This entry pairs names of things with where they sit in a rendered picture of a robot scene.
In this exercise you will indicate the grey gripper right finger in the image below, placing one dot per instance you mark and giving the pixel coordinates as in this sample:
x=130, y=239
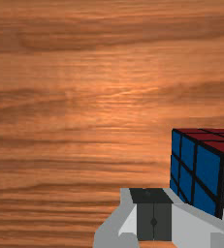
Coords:
x=194, y=229

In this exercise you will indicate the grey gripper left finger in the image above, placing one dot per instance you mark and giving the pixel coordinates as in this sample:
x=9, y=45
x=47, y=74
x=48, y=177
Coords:
x=129, y=219

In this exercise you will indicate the many-coloured puzzle cube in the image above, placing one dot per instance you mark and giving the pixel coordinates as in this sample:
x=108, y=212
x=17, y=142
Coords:
x=200, y=171

